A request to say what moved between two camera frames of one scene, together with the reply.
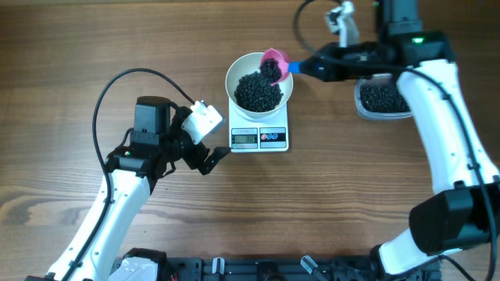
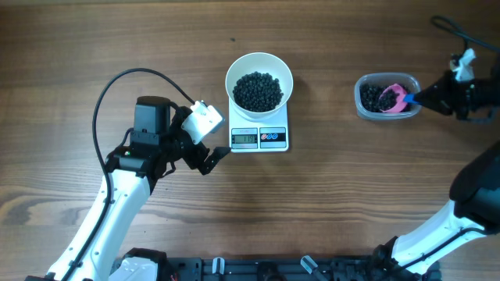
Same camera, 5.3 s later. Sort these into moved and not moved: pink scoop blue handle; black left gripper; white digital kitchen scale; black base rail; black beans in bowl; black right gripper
Moved: pink scoop blue handle; black right gripper
Not moved: black left gripper; black base rail; black beans in bowl; white digital kitchen scale
